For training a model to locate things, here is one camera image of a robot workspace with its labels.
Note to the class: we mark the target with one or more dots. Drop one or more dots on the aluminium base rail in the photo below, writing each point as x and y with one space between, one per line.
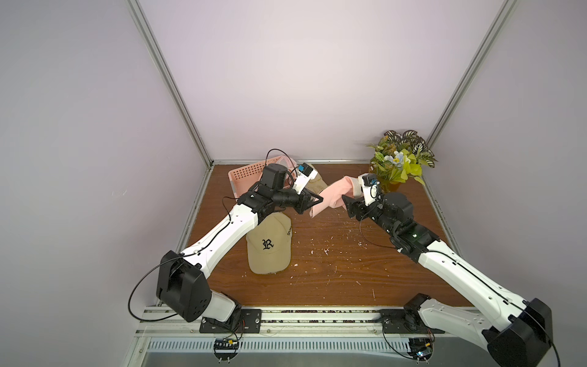
295 336

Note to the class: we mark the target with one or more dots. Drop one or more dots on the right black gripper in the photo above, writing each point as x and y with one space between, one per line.
360 209

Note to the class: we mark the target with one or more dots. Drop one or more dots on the artificial green plant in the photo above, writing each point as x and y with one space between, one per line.
399 157

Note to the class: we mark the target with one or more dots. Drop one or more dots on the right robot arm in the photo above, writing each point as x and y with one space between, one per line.
514 331

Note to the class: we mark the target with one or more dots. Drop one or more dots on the pink plastic basket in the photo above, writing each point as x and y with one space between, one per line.
241 179

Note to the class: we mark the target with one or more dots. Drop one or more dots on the left circuit board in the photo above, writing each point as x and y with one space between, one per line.
226 349

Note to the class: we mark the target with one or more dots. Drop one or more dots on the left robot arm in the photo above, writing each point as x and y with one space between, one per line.
182 278

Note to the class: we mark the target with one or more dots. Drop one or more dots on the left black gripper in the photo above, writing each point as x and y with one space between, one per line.
300 202

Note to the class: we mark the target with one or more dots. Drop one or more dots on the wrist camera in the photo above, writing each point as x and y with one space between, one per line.
305 173
370 188

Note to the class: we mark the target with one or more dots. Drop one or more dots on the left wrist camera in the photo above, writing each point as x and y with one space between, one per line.
305 173

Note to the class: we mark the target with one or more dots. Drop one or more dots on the right circuit board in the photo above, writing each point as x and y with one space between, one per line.
420 349

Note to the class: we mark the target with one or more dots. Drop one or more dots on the beige baseball cap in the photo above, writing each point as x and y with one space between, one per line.
269 245

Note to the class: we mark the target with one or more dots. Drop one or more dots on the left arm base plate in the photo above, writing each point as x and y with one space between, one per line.
241 321

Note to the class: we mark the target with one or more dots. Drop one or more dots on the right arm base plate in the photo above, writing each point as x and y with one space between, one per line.
402 321

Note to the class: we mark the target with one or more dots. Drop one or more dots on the cream work glove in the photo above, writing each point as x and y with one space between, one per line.
317 184

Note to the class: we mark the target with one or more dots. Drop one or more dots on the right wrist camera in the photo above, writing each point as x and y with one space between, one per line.
370 188

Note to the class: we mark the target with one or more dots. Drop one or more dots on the circuit board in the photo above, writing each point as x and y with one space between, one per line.
420 349
226 349

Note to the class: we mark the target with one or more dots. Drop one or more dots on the pink baseball cap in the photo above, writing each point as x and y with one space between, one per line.
332 195

